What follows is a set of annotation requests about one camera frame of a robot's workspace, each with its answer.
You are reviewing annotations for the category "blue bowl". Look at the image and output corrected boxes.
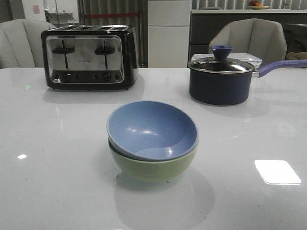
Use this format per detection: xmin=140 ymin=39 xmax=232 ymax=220
xmin=106 ymin=101 xmax=198 ymax=161

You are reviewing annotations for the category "green bowl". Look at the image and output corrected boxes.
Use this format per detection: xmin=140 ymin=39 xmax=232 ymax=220
xmin=108 ymin=142 xmax=198 ymax=183

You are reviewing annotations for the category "dark blue saucepan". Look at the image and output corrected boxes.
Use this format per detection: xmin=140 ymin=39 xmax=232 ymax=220
xmin=188 ymin=59 xmax=307 ymax=106

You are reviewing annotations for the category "glass pot lid blue knob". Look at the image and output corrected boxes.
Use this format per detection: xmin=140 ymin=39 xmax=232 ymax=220
xmin=188 ymin=45 xmax=254 ymax=74

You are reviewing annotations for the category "white refrigerator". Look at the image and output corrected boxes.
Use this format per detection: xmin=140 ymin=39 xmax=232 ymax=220
xmin=148 ymin=0 xmax=192 ymax=68

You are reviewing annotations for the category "black and silver toaster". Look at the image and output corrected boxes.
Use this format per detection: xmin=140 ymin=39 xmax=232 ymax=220
xmin=41 ymin=25 xmax=139 ymax=90

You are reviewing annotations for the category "dark kitchen counter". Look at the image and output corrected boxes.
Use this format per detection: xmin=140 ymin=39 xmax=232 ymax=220
xmin=188 ymin=9 xmax=307 ymax=60

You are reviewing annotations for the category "clear plastic container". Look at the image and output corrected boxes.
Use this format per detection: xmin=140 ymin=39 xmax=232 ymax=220
xmin=191 ymin=53 xmax=262 ymax=69

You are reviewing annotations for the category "beige chair right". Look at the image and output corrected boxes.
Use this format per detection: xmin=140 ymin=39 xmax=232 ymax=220
xmin=208 ymin=18 xmax=287 ymax=65

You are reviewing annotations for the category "beige chair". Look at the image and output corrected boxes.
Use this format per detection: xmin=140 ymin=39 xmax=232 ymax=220
xmin=0 ymin=19 xmax=55 ymax=69
xmin=208 ymin=18 xmax=287 ymax=65

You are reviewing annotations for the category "fruit plate on counter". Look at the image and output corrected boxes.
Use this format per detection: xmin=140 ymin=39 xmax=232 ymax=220
xmin=247 ymin=0 xmax=270 ymax=10

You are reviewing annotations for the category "beige chair left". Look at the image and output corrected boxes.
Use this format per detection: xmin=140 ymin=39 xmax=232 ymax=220
xmin=0 ymin=19 xmax=55 ymax=69

